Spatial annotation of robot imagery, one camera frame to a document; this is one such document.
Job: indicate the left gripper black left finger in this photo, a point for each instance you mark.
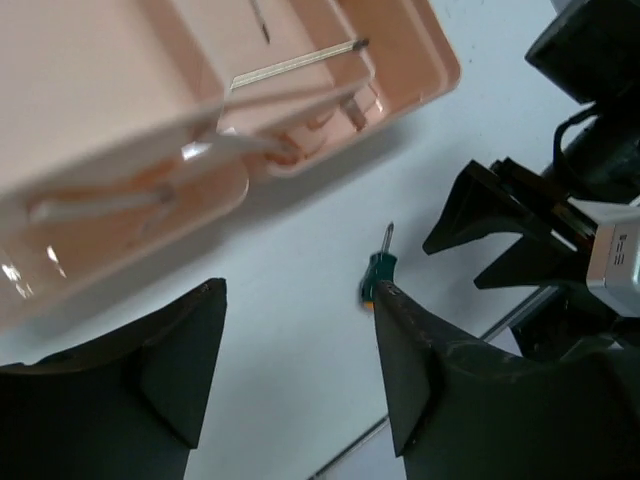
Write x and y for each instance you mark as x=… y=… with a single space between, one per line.
x=129 y=404

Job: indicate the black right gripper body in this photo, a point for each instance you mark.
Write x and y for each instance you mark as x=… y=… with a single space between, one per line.
x=575 y=221

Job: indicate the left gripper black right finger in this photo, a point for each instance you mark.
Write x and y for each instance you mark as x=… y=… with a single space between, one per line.
x=460 y=408

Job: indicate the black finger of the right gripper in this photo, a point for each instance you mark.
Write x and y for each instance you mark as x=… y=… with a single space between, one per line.
x=528 y=262
x=476 y=207

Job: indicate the green orange handled screwdriver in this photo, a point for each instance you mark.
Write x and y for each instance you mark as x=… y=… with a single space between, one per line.
x=381 y=267

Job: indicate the blue handled screwdriver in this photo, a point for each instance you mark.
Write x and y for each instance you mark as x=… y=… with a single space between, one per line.
x=302 y=61

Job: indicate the black green precision screwdriver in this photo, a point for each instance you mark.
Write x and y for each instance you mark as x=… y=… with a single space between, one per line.
x=260 y=20

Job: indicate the pink plastic toolbox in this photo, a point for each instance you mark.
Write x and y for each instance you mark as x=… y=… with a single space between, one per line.
x=120 y=134

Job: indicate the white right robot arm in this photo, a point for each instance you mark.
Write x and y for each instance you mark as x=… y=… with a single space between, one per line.
x=591 y=52

